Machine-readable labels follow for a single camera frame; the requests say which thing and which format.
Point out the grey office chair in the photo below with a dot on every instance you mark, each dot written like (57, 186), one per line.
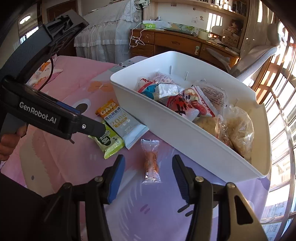
(255, 58)

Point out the crumpled clothes pile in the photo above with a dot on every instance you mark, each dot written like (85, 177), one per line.
(43, 73)

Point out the clear bag pale pastry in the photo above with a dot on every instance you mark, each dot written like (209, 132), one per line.
(240, 130)

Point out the small orange snack sachet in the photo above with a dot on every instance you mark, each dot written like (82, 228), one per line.
(151, 168)

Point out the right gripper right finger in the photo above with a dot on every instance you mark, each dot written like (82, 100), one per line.
(236, 219)

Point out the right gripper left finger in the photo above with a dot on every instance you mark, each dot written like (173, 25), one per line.
(62, 209)

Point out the green tissue box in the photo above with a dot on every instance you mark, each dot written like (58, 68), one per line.
(149, 24)

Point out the blue foil snack packet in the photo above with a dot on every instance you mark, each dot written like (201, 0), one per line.
(161, 90)

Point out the clear bag colourful candy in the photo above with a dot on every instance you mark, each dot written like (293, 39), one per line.
(221, 131)

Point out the wall bookshelf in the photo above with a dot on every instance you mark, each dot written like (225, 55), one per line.
(199, 14)

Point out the green pineapple cake packet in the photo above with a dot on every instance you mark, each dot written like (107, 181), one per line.
(110, 143)

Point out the red white cartoon snack packet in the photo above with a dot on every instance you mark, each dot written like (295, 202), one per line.
(192, 104)

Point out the left hand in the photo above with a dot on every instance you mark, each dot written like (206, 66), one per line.
(9, 142)

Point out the orange white oats bar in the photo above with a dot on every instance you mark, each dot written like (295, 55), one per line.
(123, 123)

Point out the wooden desk with drawers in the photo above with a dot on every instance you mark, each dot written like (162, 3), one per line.
(148, 43)

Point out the white plastic storage bin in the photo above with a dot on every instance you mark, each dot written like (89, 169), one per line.
(182, 134)

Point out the dark wooden door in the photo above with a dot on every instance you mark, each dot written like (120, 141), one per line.
(55, 10)

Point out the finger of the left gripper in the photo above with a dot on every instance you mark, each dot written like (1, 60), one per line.
(90, 127)

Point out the red white noodle snack packet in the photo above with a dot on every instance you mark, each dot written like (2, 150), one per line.
(156, 78)

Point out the blueberry bread packet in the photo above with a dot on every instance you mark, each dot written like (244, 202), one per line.
(206, 123)

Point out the clear packet printed label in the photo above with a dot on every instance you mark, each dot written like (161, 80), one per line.
(216, 95)

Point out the white lace covered piano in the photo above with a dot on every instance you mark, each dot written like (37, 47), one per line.
(107, 37)

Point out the cartoon printed bed sheet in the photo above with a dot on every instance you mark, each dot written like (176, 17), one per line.
(44, 162)

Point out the metal window guard bars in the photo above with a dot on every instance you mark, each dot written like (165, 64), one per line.
(275, 88)

